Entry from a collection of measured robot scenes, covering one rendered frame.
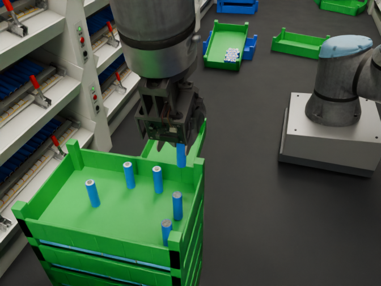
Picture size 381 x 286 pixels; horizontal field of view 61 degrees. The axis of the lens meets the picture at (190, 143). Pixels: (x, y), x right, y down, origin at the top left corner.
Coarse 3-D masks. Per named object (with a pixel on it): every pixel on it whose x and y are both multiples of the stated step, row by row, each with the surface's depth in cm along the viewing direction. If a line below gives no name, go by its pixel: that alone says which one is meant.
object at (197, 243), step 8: (200, 224) 75; (200, 232) 75; (200, 240) 77; (192, 256) 69; (48, 264) 66; (192, 264) 69; (48, 272) 68; (56, 272) 67; (64, 272) 66; (72, 272) 66; (80, 272) 72; (192, 272) 71; (56, 280) 70; (64, 280) 69; (72, 280) 68; (80, 280) 67; (88, 280) 66; (96, 280) 65; (104, 280) 65; (112, 280) 70
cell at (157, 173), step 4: (156, 168) 65; (160, 168) 65; (156, 172) 64; (160, 172) 65; (156, 176) 65; (160, 176) 65; (156, 180) 66; (160, 180) 66; (156, 184) 66; (160, 184) 67; (156, 188) 67; (160, 188) 67; (156, 192) 68; (160, 192) 68
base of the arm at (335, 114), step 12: (312, 96) 117; (324, 96) 110; (312, 108) 116; (324, 108) 112; (336, 108) 110; (348, 108) 110; (360, 108) 113; (312, 120) 116; (324, 120) 113; (336, 120) 111; (348, 120) 111
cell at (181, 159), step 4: (176, 144) 59; (180, 144) 58; (176, 148) 59; (180, 148) 59; (184, 148) 59; (176, 152) 60; (180, 152) 59; (184, 152) 59; (176, 156) 61; (180, 156) 60; (184, 156) 60; (180, 160) 60; (184, 160) 61; (180, 164) 61; (184, 164) 61
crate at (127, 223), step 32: (64, 160) 69; (96, 160) 72; (128, 160) 70; (64, 192) 68; (128, 192) 68; (192, 192) 68; (32, 224) 57; (64, 224) 62; (96, 224) 62; (128, 224) 62; (160, 224) 62; (192, 224) 61; (128, 256) 56; (160, 256) 54
